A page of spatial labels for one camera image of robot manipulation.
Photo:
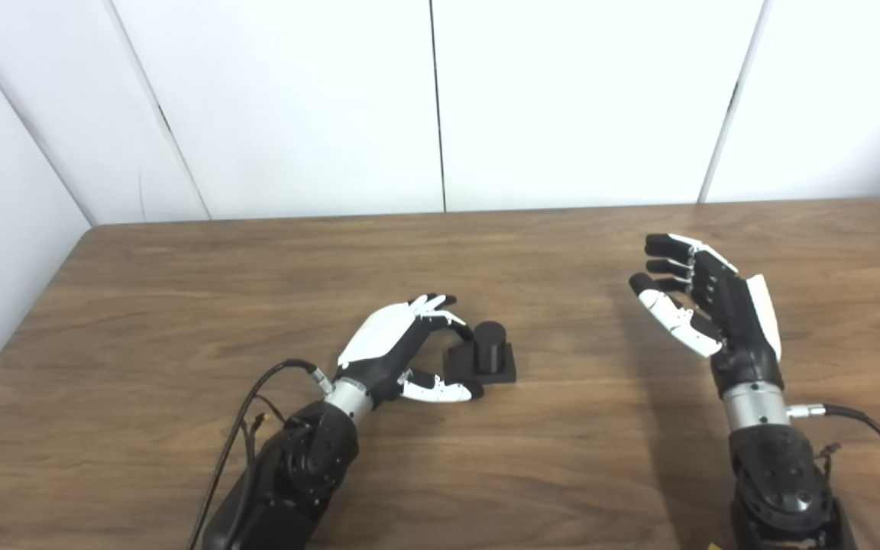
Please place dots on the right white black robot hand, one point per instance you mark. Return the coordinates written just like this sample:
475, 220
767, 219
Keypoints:
734, 313

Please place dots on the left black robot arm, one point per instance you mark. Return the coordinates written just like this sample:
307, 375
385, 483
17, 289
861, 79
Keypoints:
310, 458

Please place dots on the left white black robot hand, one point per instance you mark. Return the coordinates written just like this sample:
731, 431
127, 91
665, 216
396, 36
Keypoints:
379, 336

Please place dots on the black peg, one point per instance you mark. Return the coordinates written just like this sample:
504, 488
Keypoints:
490, 344

